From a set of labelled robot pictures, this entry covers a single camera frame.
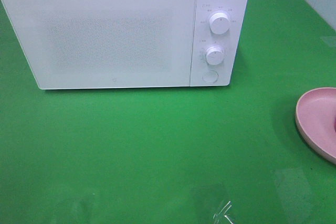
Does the round white door button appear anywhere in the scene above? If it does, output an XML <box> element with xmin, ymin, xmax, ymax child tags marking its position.
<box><xmin>203</xmin><ymin>70</ymin><xmax>218</xmax><ymax>83</ymax></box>

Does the white microwave door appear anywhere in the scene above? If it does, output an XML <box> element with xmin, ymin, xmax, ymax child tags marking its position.
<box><xmin>2</xmin><ymin>0</ymin><xmax>195</xmax><ymax>89</ymax></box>

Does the pink round plate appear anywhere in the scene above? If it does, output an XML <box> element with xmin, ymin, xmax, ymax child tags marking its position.
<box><xmin>295</xmin><ymin>87</ymin><xmax>335</xmax><ymax>164</ymax></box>

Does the lower white microwave knob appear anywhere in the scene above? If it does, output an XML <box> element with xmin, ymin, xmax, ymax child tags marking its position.
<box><xmin>205</xmin><ymin>46</ymin><xmax>225</xmax><ymax>66</ymax></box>

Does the white microwave knob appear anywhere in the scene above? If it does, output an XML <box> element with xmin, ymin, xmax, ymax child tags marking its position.
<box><xmin>209</xmin><ymin>10</ymin><xmax>231</xmax><ymax>35</ymax></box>
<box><xmin>205</xmin><ymin>46</ymin><xmax>225</xmax><ymax>66</ymax></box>

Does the upper white microwave knob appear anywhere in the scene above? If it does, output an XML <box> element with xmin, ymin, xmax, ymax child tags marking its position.
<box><xmin>209</xmin><ymin>10</ymin><xmax>231</xmax><ymax>35</ymax></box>

